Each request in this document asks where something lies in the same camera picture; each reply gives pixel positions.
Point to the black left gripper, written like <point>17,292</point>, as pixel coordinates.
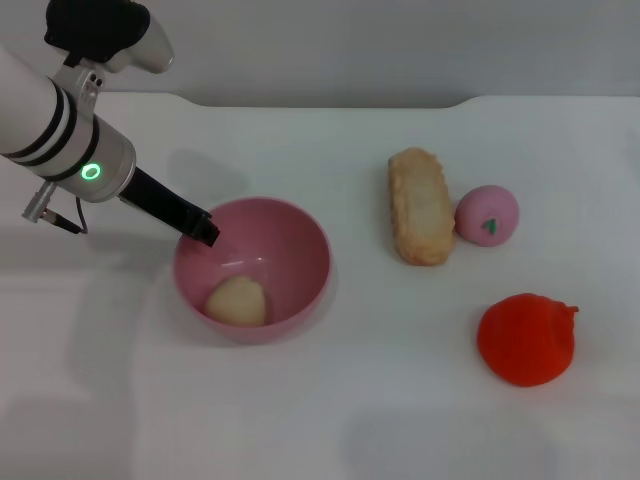
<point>155,197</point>

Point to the round beige egg yolk pastry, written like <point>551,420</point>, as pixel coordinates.
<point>237,302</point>

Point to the pink plastic bowl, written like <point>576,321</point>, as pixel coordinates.
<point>280,250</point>

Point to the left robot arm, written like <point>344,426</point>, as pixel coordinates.
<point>50,130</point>

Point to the long golden bread loaf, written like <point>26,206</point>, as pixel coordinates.
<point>420,210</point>

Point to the pink bun with green leaf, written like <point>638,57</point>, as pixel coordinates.
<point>482,212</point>

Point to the red-orange persimmon toy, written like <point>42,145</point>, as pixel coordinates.
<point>525,345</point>

